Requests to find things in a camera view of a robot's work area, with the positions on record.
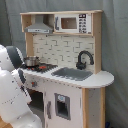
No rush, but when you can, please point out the wooden toy kitchen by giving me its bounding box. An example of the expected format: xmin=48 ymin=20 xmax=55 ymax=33
xmin=21 ymin=10 xmax=114 ymax=128

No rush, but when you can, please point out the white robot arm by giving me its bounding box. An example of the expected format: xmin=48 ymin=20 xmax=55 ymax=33
xmin=0 ymin=45 xmax=42 ymax=128

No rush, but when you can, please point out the white cabinet door with dispenser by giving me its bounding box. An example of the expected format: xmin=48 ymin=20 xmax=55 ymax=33
xmin=44 ymin=82 xmax=83 ymax=128

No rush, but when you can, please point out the black toy stovetop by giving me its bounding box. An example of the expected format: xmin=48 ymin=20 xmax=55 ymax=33
xmin=21 ymin=63 xmax=56 ymax=73

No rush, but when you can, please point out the white toy microwave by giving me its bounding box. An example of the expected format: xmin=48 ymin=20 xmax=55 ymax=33
xmin=55 ymin=14 xmax=92 ymax=34

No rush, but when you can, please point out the silver toy pot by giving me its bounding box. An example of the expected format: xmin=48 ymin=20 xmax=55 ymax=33
xmin=24 ymin=56 xmax=39 ymax=67

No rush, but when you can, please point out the black toy faucet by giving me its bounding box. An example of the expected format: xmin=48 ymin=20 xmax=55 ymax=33
xmin=76 ymin=50 xmax=94 ymax=70

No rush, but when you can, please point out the grey range hood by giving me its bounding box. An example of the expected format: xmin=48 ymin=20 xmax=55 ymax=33
xmin=25 ymin=14 xmax=54 ymax=34

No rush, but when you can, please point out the grey fabric backdrop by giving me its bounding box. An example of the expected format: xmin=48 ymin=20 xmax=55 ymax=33
xmin=0 ymin=0 xmax=128 ymax=128

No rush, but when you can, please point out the grey toy sink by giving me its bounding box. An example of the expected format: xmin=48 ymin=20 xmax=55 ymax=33
xmin=51 ymin=67 xmax=92 ymax=81

